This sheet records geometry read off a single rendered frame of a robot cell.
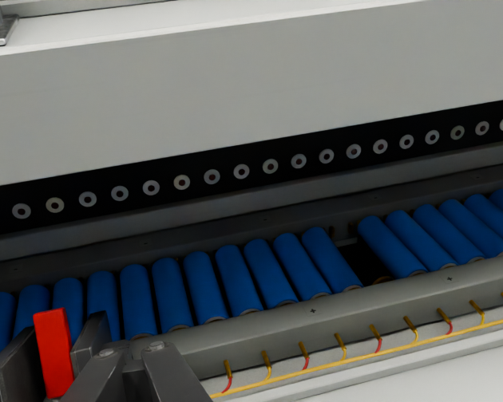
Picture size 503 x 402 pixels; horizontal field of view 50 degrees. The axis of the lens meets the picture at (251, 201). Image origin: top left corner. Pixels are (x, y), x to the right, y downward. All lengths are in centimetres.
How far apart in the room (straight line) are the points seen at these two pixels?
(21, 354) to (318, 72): 16
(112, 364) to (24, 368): 6
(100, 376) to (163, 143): 8
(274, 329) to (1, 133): 17
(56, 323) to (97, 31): 12
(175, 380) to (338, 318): 15
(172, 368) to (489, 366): 19
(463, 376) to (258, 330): 11
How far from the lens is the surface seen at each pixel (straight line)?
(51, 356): 24
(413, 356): 30
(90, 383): 18
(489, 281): 33
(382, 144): 40
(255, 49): 19
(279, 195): 38
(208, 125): 20
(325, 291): 32
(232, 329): 29
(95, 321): 25
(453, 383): 31
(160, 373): 17
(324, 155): 38
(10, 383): 23
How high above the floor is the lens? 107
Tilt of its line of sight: 14 degrees down
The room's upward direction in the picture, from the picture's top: 8 degrees counter-clockwise
